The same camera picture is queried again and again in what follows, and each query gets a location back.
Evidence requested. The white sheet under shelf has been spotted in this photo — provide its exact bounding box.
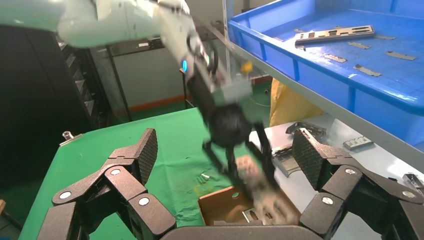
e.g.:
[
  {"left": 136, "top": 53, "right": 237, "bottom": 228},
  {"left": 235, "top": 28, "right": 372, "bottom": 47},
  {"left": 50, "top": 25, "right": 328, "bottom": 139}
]
[{"left": 248, "top": 112, "right": 424, "bottom": 240}]

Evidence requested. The bent gray metal bracket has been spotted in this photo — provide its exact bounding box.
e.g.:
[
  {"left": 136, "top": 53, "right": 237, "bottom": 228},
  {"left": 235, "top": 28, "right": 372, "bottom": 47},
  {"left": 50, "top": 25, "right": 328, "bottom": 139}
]
[{"left": 285, "top": 121, "right": 327, "bottom": 137}]

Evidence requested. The yellow woven bag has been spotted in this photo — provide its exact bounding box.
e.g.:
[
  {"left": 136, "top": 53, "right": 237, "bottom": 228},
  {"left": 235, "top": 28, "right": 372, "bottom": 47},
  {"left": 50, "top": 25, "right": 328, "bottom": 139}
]
[{"left": 268, "top": 77, "right": 327, "bottom": 128}]

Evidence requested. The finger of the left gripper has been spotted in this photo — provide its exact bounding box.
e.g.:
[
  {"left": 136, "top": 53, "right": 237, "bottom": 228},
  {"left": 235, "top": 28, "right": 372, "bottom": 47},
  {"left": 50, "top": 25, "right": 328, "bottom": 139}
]
[
  {"left": 246, "top": 122, "right": 277, "bottom": 190},
  {"left": 202, "top": 140, "right": 243, "bottom": 188}
]

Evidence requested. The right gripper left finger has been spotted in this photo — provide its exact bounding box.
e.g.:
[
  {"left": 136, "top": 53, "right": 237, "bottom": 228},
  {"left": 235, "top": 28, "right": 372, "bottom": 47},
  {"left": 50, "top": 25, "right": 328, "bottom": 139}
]
[{"left": 36, "top": 128, "right": 177, "bottom": 240}]

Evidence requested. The green table cloth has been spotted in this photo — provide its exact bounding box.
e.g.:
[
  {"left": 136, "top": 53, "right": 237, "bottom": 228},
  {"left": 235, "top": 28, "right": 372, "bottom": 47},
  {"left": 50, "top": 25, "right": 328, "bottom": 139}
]
[{"left": 18, "top": 107, "right": 266, "bottom": 240}]

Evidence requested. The black metal frame table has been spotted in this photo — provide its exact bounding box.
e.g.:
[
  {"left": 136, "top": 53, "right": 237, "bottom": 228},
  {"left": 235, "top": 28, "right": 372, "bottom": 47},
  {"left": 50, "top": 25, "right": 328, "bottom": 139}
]
[{"left": 105, "top": 36, "right": 190, "bottom": 122}]

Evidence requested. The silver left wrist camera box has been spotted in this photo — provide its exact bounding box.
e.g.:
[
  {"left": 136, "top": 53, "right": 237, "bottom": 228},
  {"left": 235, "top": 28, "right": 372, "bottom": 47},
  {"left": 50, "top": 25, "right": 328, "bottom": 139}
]
[{"left": 210, "top": 77, "right": 254, "bottom": 107}]

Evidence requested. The large silver bulldog clip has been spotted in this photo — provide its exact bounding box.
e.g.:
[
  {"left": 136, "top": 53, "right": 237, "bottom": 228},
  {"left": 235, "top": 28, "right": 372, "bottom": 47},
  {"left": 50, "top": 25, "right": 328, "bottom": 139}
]
[{"left": 58, "top": 130, "right": 84, "bottom": 147}]

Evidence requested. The brown cardboard box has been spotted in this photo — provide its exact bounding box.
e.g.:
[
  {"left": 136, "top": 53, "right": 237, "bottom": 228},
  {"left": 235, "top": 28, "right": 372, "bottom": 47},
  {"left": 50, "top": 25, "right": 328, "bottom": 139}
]
[{"left": 198, "top": 185, "right": 302, "bottom": 228}]

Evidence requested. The blue plastic tray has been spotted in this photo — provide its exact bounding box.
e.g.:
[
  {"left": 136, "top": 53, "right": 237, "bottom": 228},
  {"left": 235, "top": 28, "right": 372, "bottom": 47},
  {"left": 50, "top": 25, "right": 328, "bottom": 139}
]
[{"left": 227, "top": 0, "right": 424, "bottom": 148}]

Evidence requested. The silver connector strip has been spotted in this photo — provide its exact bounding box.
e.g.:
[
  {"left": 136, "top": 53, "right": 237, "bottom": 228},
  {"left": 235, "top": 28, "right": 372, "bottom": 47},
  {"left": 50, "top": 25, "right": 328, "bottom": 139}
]
[{"left": 402, "top": 172, "right": 424, "bottom": 190}]

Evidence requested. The silver metal IO shield plate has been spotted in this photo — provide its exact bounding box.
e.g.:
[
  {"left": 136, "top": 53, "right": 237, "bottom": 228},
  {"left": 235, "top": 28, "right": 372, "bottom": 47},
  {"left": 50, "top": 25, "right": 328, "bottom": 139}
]
[
  {"left": 241, "top": 207, "right": 266, "bottom": 225},
  {"left": 236, "top": 155, "right": 301, "bottom": 226},
  {"left": 294, "top": 25, "right": 376, "bottom": 46}
]

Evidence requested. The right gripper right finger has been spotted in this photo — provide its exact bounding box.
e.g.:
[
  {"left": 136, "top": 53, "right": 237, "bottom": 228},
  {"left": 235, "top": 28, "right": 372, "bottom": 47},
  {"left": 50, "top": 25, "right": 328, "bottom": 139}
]
[{"left": 292, "top": 128, "right": 424, "bottom": 240}]

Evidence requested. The flat stamped gray metal plate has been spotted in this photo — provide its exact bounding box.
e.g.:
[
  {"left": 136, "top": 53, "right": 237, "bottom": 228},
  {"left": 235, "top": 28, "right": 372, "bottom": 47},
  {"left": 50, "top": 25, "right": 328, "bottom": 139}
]
[{"left": 271, "top": 145, "right": 301, "bottom": 178}]

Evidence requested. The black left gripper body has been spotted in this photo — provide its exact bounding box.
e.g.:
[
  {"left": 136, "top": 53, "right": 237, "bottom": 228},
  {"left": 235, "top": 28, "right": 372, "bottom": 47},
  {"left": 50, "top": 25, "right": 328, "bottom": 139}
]
[{"left": 187, "top": 74, "right": 253, "bottom": 149}]

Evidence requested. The black equipment rack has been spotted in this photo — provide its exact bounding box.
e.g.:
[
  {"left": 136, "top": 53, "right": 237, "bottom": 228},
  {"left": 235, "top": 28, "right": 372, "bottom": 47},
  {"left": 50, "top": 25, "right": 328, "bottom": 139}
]
[{"left": 0, "top": 24, "right": 112, "bottom": 200}]

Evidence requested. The tiny metal scrap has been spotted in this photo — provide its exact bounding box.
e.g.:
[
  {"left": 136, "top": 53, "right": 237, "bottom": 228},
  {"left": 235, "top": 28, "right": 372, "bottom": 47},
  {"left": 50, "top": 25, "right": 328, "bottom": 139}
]
[{"left": 197, "top": 172, "right": 213, "bottom": 185}]

